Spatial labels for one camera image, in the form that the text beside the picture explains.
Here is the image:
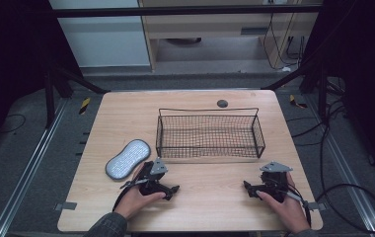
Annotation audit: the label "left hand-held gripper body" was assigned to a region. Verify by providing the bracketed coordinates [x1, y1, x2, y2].
[129, 157, 174, 198]

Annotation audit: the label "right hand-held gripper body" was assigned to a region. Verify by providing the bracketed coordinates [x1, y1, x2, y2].
[254, 160, 294, 203]

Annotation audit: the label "person's left hand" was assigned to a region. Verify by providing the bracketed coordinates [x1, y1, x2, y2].
[113, 163, 167, 220]

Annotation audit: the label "person's right hand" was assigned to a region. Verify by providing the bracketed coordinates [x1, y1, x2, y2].
[256, 171, 312, 235]

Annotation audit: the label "grey oval scrub pad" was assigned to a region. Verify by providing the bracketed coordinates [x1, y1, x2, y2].
[105, 138, 152, 182]

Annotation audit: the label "yellow black striped tape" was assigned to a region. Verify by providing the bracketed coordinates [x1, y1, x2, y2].
[288, 94, 309, 110]
[78, 97, 92, 116]

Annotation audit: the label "black metal stand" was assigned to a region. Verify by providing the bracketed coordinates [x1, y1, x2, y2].
[42, 60, 112, 130]
[262, 57, 330, 121]

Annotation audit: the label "black curtain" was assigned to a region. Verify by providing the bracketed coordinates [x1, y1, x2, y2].
[0, 0, 85, 161]
[301, 0, 375, 184]

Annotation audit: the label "white cabinet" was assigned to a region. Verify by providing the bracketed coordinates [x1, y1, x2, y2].
[48, 0, 152, 69]

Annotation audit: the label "light wooden desk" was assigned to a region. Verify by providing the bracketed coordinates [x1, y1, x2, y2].
[137, 0, 324, 72]

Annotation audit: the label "right hand-held gripper cable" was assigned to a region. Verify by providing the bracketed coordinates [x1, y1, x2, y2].
[275, 184, 313, 229]

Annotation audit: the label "hand-held gripper cable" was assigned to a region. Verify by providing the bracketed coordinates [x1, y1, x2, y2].
[112, 178, 151, 212]
[275, 184, 313, 229]

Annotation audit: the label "left hand-held gripper cable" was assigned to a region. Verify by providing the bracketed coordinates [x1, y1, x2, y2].
[112, 178, 151, 212]

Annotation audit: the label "grey metal table bracket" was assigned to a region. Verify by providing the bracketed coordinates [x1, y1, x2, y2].
[53, 200, 78, 212]
[307, 201, 328, 212]

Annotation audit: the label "black looped floor cable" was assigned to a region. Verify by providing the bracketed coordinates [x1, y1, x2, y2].
[287, 77, 375, 235]

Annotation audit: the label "black wire mesh basket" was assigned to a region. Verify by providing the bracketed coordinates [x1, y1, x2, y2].
[155, 107, 266, 160]

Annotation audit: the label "metal floor rail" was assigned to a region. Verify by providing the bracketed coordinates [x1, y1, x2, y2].
[0, 98, 70, 237]
[303, 94, 375, 237]

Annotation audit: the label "black hanging desk cables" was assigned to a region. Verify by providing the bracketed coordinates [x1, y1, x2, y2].
[262, 12, 309, 72]

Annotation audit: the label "thin black floor cable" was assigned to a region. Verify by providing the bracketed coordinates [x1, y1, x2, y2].
[0, 113, 28, 135]

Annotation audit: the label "black horizontal frame bar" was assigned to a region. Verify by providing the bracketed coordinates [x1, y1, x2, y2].
[51, 4, 324, 19]

